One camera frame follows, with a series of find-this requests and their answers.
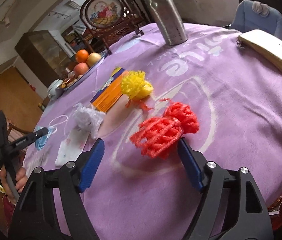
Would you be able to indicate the blue face mask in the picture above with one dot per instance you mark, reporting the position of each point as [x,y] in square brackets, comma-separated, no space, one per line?
[42,141]

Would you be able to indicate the orange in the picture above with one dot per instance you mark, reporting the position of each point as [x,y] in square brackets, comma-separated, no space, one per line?
[82,55]

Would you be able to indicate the purple tablecloth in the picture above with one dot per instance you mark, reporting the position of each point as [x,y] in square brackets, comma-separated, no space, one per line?
[231,130]

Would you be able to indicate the orange box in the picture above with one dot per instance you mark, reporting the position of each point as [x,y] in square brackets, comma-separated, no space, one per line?
[111,92]

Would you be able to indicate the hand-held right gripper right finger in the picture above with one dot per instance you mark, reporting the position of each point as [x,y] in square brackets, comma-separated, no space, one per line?
[189,165]

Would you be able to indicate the pile of nuts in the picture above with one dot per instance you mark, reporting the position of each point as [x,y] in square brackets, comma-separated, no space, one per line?
[68,80]

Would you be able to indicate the orange wooden door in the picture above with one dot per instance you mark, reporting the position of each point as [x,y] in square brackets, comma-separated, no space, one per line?
[10,90]

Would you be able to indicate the wooden glass cabinet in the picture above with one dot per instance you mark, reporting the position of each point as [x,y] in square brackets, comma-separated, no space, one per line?
[40,52]

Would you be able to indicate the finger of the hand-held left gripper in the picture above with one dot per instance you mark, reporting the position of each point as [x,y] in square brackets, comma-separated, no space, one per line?
[30,137]

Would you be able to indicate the red foam net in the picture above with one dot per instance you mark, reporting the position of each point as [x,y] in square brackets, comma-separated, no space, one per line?
[161,140]
[183,116]

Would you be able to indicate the gold wallet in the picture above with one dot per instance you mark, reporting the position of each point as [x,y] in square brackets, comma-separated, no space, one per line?
[276,55]

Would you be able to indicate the blue rimmed fruit plate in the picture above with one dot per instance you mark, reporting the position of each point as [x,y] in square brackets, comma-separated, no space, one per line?
[94,68]

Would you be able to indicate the white tissue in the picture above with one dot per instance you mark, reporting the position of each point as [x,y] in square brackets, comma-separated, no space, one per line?
[69,147]

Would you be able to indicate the person's left hand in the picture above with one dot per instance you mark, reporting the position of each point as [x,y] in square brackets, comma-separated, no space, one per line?
[20,177]

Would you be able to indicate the white foam net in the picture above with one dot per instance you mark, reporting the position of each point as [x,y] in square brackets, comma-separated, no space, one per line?
[88,118]

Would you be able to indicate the yellow pear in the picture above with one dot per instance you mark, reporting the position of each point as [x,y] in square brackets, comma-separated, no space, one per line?
[94,59]

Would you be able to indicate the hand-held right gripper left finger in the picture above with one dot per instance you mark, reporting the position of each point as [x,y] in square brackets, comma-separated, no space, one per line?
[92,165]

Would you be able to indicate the red apple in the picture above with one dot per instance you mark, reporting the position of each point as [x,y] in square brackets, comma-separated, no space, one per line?
[81,68]

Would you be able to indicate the blue chair cushion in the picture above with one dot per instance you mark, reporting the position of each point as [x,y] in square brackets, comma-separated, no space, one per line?
[251,22]

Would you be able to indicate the round embroidered table screen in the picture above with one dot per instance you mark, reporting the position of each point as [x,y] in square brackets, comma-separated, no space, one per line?
[103,12]

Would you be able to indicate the steel bottle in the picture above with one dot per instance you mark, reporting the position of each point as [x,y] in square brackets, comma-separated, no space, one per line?
[168,17]

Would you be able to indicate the yellow foam net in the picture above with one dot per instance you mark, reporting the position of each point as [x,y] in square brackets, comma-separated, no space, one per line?
[136,85]

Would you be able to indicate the red foam net scrap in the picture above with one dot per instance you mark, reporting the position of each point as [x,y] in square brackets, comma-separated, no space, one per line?
[141,103]

